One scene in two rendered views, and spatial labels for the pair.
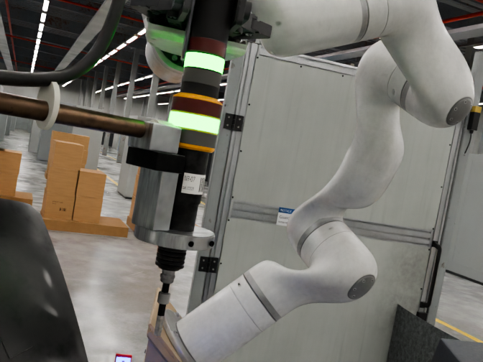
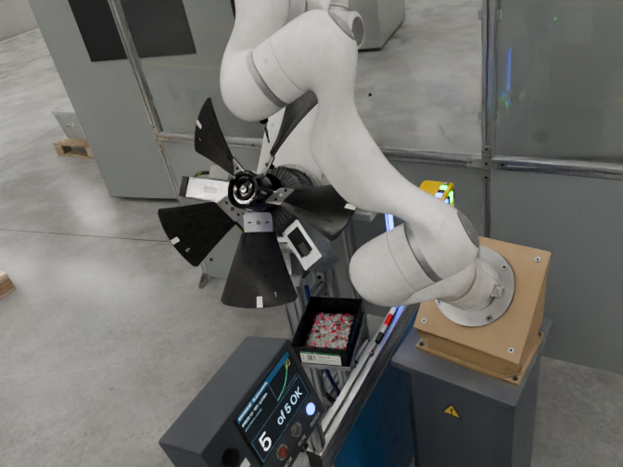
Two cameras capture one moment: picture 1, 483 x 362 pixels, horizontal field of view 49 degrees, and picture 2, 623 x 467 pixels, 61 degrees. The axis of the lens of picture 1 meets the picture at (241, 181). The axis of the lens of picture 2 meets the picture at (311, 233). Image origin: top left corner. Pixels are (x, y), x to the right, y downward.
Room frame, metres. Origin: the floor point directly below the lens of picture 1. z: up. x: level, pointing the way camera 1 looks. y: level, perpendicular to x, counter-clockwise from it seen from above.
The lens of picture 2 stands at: (1.58, -0.83, 1.93)
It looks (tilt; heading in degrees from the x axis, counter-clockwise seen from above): 32 degrees down; 139
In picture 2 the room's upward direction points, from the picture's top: 11 degrees counter-clockwise
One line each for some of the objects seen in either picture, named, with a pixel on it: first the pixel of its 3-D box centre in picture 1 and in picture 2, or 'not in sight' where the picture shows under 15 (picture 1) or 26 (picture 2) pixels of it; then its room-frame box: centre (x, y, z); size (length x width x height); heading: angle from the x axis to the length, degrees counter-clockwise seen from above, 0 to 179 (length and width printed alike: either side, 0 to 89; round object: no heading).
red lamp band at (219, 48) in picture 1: (206, 48); not in sight; (0.46, 0.05, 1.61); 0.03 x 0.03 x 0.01
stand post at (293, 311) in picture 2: not in sight; (301, 336); (0.31, 0.12, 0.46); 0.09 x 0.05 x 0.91; 13
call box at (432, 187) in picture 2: not in sight; (431, 207); (0.75, 0.42, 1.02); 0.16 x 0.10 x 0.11; 103
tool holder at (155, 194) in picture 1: (175, 185); not in sight; (0.46, 0.06, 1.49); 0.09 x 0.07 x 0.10; 138
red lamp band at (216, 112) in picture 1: (196, 108); not in sight; (0.46, 0.05, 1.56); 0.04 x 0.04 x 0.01
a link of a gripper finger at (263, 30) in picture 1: (234, 28); not in sight; (0.54, 0.03, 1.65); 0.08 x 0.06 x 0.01; 73
